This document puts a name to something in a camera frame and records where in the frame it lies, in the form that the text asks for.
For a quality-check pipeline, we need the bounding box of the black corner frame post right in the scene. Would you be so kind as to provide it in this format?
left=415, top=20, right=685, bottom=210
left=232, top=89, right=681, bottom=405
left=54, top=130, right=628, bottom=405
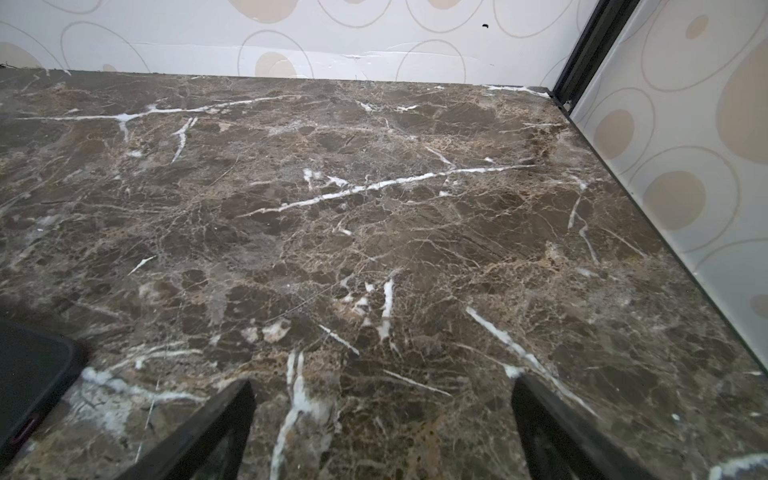
left=551, top=0, right=639, bottom=114

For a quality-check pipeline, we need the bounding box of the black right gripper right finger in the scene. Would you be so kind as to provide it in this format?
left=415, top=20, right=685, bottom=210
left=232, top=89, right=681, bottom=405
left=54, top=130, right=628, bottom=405
left=511, top=375, right=654, bottom=479

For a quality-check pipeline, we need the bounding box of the black smartphone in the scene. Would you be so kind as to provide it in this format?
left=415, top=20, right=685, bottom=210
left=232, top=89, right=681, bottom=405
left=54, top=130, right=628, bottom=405
left=1, top=319, right=87, bottom=468

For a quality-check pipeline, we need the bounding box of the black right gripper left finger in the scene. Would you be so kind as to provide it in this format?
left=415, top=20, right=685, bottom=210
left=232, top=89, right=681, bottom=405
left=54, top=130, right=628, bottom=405
left=119, top=380, right=256, bottom=480

